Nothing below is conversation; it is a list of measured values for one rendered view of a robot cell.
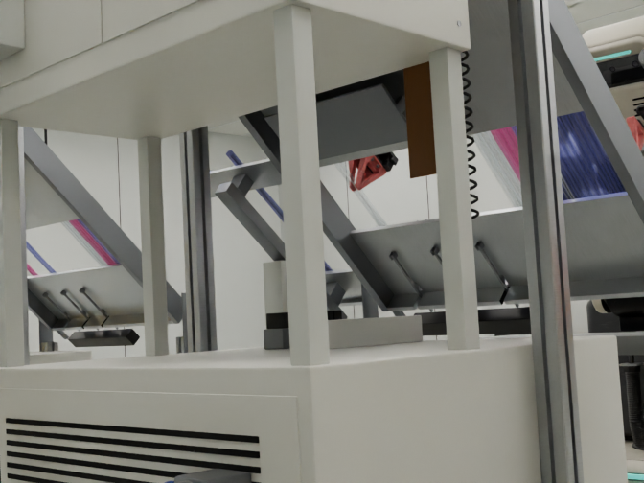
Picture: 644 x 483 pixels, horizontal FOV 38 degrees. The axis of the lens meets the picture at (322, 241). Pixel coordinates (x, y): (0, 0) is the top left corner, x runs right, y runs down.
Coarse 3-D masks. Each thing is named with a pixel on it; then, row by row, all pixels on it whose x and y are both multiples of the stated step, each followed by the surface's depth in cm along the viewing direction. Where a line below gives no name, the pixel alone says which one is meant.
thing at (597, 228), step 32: (416, 224) 189; (480, 224) 180; (512, 224) 176; (576, 224) 168; (608, 224) 164; (640, 224) 161; (384, 256) 202; (416, 256) 196; (480, 256) 187; (512, 256) 182; (576, 256) 174; (608, 256) 170; (640, 256) 166
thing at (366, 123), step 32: (480, 0) 144; (480, 32) 148; (480, 64) 152; (320, 96) 175; (352, 96) 166; (384, 96) 162; (480, 96) 157; (512, 96) 154; (320, 128) 176; (352, 128) 172; (384, 128) 168; (480, 128) 162; (320, 160) 189
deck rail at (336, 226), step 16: (256, 112) 186; (256, 128) 185; (272, 144) 188; (272, 160) 189; (336, 208) 200; (336, 224) 199; (352, 224) 202; (336, 240) 199; (352, 240) 202; (352, 256) 202; (368, 272) 205; (368, 288) 206; (384, 288) 208; (384, 304) 208
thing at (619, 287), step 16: (480, 288) 194; (496, 288) 191; (512, 288) 188; (576, 288) 177; (592, 288) 174; (608, 288) 172; (624, 288) 170; (640, 288) 167; (400, 304) 206; (416, 304) 204; (432, 304) 199; (480, 304) 191; (496, 304) 188; (512, 304) 186
